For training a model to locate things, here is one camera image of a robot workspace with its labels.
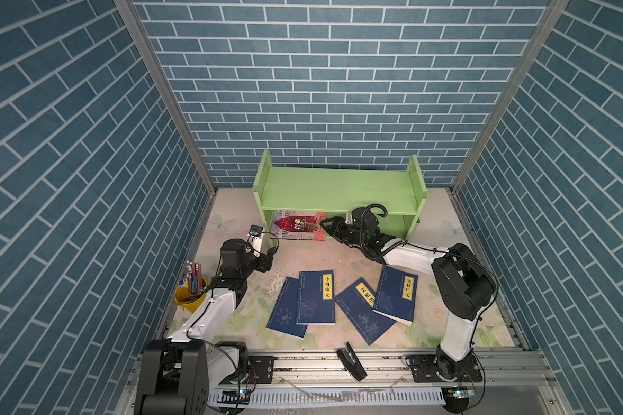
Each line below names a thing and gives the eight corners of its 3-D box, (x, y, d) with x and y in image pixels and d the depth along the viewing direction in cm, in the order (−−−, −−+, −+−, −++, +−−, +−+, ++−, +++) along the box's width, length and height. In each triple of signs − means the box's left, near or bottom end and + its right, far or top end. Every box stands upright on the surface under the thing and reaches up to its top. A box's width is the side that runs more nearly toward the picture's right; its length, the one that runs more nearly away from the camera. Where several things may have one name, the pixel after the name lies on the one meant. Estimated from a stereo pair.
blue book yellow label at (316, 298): (296, 324, 84) (295, 322, 82) (299, 273, 96) (299, 270, 94) (335, 324, 84) (335, 322, 82) (333, 273, 96) (334, 270, 94)
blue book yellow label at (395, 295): (371, 312, 87) (373, 309, 84) (381, 268, 97) (383, 264, 95) (410, 325, 84) (413, 322, 82) (416, 279, 95) (418, 275, 92)
